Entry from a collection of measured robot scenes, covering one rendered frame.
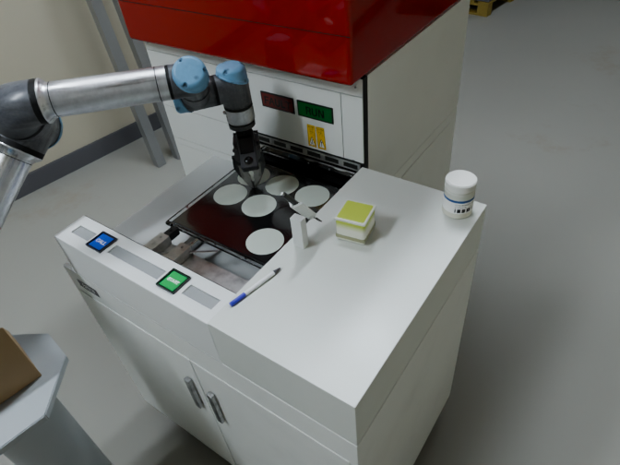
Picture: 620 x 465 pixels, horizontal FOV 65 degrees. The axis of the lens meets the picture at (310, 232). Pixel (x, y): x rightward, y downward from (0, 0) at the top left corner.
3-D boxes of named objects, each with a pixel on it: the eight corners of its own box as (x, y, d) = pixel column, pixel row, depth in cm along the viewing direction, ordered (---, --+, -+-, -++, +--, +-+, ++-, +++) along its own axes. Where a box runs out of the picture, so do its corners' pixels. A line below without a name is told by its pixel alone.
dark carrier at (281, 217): (251, 160, 156) (251, 159, 156) (343, 191, 140) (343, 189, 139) (172, 222, 136) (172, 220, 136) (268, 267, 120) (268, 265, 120)
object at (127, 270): (102, 252, 141) (83, 214, 131) (248, 333, 115) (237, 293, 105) (75, 272, 135) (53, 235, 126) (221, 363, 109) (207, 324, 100)
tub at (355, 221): (347, 220, 120) (346, 197, 115) (376, 226, 117) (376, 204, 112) (335, 239, 115) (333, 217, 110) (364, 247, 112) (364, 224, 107)
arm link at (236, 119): (253, 111, 125) (220, 114, 125) (256, 126, 128) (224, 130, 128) (252, 97, 131) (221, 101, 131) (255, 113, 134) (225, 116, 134)
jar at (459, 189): (448, 197, 122) (452, 166, 116) (476, 206, 119) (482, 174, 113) (436, 213, 118) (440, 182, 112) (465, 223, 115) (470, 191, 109)
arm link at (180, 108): (165, 75, 115) (211, 65, 116) (171, 89, 126) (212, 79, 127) (173, 107, 115) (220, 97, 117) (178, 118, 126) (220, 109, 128)
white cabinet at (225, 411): (251, 304, 229) (213, 156, 175) (447, 405, 184) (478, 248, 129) (148, 413, 192) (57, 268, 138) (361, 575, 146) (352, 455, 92)
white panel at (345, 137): (180, 138, 185) (147, 31, 159) (368, 203, 147) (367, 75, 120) (173, 142, 183) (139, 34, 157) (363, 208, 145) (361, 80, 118)
